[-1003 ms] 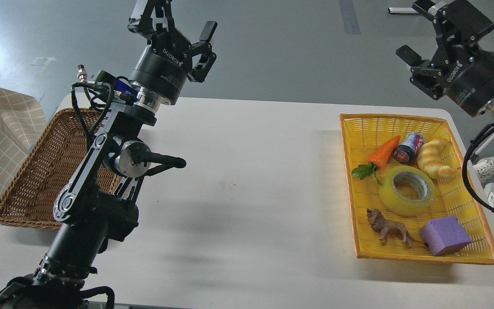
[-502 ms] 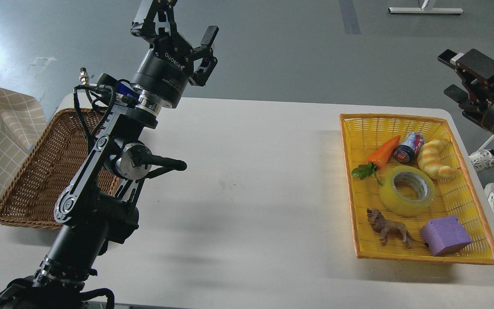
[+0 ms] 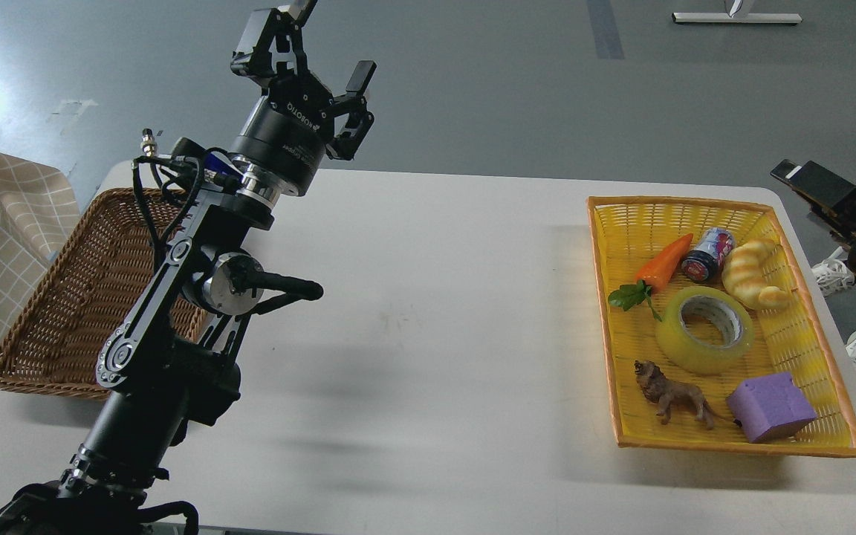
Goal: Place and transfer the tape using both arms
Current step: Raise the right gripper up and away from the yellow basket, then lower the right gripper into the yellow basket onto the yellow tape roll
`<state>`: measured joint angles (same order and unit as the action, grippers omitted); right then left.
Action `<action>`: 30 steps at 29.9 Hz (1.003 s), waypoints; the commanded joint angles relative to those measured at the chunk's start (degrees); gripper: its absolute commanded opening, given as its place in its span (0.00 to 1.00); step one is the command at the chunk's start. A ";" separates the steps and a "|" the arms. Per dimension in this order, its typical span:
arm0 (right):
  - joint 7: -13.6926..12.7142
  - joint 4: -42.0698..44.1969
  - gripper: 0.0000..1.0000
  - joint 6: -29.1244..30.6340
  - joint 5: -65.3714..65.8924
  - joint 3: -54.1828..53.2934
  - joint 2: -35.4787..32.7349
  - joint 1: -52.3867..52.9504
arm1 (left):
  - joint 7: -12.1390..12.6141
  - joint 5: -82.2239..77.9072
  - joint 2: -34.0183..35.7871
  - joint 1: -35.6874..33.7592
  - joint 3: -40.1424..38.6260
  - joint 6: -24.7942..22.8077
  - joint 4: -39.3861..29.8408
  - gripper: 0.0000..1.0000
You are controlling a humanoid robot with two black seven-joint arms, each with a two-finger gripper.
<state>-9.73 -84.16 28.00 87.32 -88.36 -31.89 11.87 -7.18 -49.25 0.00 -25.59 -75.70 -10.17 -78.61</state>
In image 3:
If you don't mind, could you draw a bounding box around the small drink can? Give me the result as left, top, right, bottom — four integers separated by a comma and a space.
680, 227, 735, 283

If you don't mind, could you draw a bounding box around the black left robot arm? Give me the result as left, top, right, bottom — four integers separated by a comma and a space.
0, 1, 376, 534

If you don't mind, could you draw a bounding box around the orange toy carrot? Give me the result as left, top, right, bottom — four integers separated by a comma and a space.
606, 233, 693, 322

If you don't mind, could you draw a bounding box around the yellow plastic woven basket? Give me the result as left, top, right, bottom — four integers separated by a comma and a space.
586, 196, 856, 458

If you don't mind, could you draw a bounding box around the purple foam block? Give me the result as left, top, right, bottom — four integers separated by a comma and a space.
726, 372, 817, 444

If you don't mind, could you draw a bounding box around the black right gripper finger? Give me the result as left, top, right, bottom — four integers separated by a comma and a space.
770, 159, 856, 246

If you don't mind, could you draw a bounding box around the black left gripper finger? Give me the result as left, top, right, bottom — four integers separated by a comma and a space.
326, 60, 377, 161
230, 1, 319, 94

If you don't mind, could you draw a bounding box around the white stand base bar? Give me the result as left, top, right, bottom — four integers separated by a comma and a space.
672, 11, 804, 26

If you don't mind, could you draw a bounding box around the toy croissant bread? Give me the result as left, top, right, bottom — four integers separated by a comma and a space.
722, 238, 791, 311

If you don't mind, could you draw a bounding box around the brown wicker basket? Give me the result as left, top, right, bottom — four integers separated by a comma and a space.
0, 187, 210, 402

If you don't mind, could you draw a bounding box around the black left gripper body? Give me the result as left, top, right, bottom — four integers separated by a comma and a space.
229, 72, 334, 197

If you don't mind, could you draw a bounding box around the yellow tape roll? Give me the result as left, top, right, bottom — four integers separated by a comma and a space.
655, 287, 756, 375

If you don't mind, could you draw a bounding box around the brown toy lion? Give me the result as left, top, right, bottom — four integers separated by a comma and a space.
633, 360, 724, 430

